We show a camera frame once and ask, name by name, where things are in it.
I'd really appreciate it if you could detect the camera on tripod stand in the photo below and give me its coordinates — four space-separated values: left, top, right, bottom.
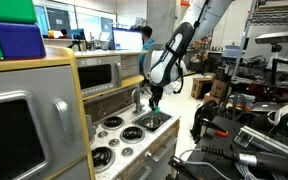
255 31 288 102

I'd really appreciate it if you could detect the wooden toy kitchen playset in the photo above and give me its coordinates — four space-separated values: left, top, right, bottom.
0 46 179 180

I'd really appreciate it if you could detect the silver toy faucet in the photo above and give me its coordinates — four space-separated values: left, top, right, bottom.
131 88 144 114

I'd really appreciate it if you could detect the person in blue shirt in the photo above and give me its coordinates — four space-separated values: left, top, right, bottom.
138 26 155 72

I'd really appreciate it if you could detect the aluminium extrusion rail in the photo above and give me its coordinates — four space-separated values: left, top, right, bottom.
234 126 288 157

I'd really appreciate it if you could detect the coiled grey cable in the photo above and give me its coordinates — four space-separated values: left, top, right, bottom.
179 148 288 180

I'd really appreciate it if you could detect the silver toy microwave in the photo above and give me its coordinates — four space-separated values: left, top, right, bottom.
77 56 122 97

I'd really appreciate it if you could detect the blue foam block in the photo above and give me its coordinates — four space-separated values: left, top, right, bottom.
0 22 46 60

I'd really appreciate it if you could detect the stainless steel pot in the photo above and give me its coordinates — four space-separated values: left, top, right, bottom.
141 116 162 129

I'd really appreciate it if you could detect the cardboard box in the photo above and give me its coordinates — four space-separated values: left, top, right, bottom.
191 77 213 99

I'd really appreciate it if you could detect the grey toy sink basin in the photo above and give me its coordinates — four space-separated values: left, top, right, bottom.
133 111 172 133

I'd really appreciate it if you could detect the orange black clamp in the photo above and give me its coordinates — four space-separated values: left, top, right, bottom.
200 118 228 137

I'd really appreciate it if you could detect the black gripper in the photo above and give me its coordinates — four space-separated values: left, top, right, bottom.
149 85 163 109

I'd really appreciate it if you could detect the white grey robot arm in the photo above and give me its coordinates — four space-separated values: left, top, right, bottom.
149 0 234 110

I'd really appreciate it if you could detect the computer monitor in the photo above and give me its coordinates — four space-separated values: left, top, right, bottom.
113 28 143 50

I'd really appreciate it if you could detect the silver toy oven door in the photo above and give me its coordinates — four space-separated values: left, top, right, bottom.
0 66 86 180

